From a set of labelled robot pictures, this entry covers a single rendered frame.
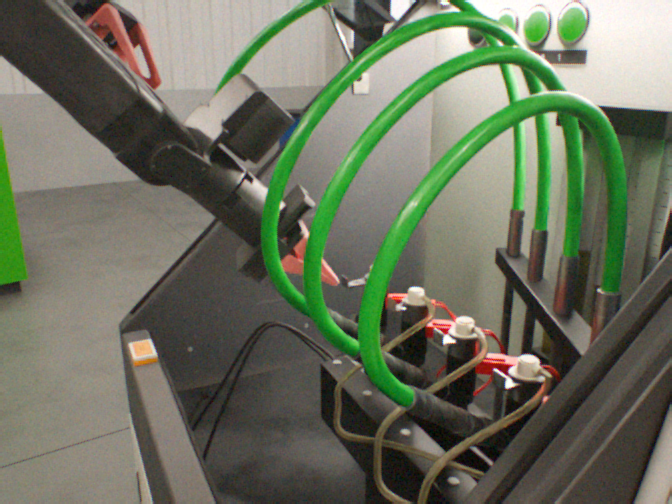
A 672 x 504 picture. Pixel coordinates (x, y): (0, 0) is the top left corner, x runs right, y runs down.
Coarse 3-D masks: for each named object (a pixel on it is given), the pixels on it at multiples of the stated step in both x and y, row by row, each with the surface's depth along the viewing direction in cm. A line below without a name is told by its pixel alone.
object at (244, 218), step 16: (240, 192) 57; (256, 192) 57; (304, 192) 60; (224, 208) 57; (240, 208) 57; (256, 208) 57; (288, 208) 59; (304, 208) 58; (224, 224) 59; (240, 224) 58; (256, 224) 58; (288, 224) 58; (256, 240) 59; (240, 256) 61; (256, 256) 58
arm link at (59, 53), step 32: (0, 0) 37; (32, 0) 38; (0, 32) 38; (32, 32) 39; (64, 32) 40; (32, 64) 40; (64, 64) 41; (96, 64) 42; (64, 96) 43; (96, 96) 44; (128, 96) 45; (96, 128) 45; (128, 128) 46; (160, 128) 48; (128, 160) 48
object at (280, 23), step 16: (304, 0) 64; (320, 0) 63; (448, 0) 64; (464, 0) 64; (288, 16) 64; (272, 32) 64; (480, 32) 66; (256, 48) 65; (240, 64) 65; (224, 80) 65; (512, 80) 67; (512, 96) 68; (512, 208) 73
